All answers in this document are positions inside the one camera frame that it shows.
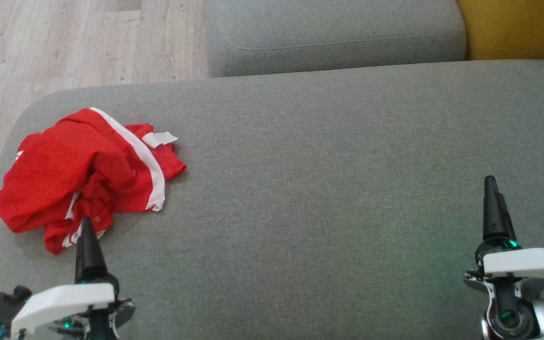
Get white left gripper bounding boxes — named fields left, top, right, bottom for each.
left=11, top=217, right=136, bottom=340

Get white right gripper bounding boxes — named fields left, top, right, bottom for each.
left=463, top=176, right=544, bottom=304

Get red shorts with white trim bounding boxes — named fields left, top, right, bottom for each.
left=0, top=107, right=166, bottom=235

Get large grey sofa seat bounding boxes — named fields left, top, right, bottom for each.
left=0, top=60, right=544, bottom=340

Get large yellow sofa back cushion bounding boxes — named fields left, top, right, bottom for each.
left=456, top=0, right=544, bottom=61

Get grey sofa back cushion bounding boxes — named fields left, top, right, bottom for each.
left=206, top=0, right=467, bottom=78

